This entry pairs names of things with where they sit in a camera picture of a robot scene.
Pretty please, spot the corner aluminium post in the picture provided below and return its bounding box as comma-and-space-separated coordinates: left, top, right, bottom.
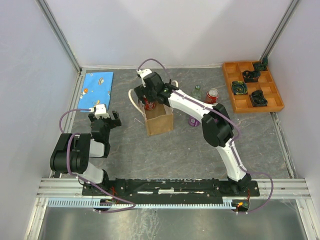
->
36, 0, 82, 72
259, 0, 301, 60

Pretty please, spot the silver soda can front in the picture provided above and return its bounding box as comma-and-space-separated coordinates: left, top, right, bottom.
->
205, 88, 219, 104

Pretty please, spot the red soda can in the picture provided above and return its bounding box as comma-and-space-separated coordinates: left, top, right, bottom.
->
144, 98, 156, 111

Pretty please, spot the purple soda can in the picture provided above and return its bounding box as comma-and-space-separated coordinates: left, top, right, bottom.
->
188, 116, 200, 127

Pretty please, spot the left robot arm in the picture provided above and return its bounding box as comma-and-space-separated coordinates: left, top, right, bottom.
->
50, 110, 122, 195

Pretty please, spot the rolled black sock upper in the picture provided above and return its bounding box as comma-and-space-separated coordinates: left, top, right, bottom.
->
242, 70, 261, 83

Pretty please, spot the right corner aluminium post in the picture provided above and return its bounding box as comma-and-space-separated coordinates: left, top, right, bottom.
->
259, 0, 301, 60

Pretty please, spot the left corner aluminium post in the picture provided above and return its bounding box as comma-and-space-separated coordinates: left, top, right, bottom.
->
36, 0, 82, 72

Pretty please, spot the orange compartment tray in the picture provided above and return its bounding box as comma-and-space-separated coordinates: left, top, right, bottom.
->
222, 61, 285, 114

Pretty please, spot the brown paper bag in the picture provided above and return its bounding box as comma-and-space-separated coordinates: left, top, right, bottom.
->
128, 89, 174, 136

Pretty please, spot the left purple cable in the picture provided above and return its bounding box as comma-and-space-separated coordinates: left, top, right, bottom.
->
58, 108, 137, 214

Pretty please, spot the rolled green blue sock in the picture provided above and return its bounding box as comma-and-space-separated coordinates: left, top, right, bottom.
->
231, 81, 248, 96

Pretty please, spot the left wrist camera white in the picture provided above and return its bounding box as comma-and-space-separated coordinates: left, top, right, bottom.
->
90, 104, 110, 119

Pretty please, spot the blue patterned cloth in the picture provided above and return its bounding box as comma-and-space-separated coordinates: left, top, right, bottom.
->
77, 71, 114, 109

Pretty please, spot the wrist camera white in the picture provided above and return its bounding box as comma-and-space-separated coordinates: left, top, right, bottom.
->
90, 104, 110, 119
136, 69, 152, 87

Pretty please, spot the rolled sock corner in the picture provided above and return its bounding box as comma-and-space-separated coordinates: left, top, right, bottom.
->
252, 56, 268, 72

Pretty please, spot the rolled black sock lower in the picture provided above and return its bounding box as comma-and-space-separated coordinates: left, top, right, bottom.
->
250, 89, 268, 107

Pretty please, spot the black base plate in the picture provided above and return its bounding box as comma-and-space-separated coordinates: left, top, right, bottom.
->
81, 177, 261, 206

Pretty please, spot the rolled black sock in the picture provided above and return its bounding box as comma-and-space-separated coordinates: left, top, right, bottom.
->
250, 89, 268, 107
242, 70, 261, 83

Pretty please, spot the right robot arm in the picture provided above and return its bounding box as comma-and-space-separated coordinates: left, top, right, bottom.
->
134, 69, 252, 196

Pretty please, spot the aluminium frame rail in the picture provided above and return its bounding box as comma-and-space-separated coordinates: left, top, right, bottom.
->
36, 178, 311, 200

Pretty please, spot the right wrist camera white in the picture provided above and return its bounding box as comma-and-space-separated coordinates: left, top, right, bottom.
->
136, 69, 152, 87

